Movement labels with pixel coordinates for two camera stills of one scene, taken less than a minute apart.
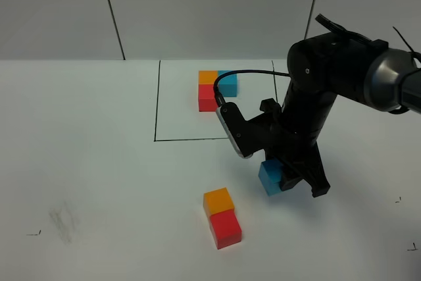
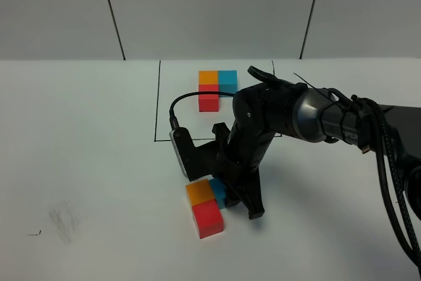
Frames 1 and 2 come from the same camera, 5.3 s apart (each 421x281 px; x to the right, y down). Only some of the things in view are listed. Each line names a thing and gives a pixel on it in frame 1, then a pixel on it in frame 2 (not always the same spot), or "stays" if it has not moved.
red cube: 225,228 -> 208,218
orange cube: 218,201 -> 199,192
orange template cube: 207,77 stays
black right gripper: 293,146 -> 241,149
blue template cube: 227,85 stays
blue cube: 270,175 -> 219,191
